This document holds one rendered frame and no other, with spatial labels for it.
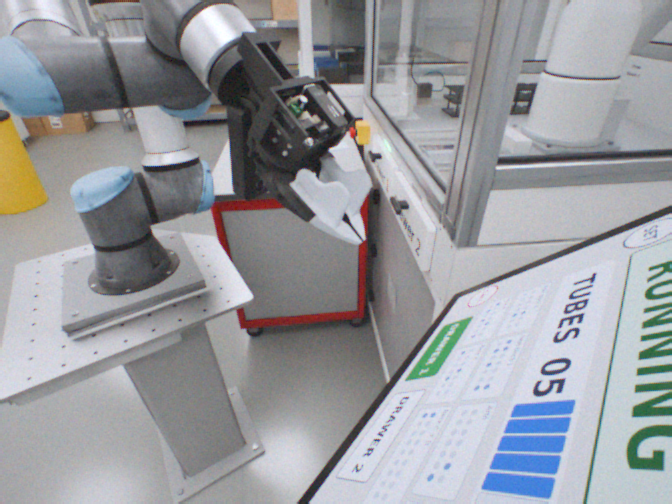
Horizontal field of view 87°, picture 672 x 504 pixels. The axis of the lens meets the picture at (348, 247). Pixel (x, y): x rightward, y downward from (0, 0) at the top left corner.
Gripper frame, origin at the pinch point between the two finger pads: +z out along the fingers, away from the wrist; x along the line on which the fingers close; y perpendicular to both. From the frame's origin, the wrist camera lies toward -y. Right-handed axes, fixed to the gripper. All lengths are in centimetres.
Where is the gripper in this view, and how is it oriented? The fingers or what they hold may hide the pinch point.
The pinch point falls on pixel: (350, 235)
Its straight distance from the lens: 37.6
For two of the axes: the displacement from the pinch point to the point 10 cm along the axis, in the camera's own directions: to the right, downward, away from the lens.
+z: 6.1, 7.9, -0.1
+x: 6.1, -4.6, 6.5
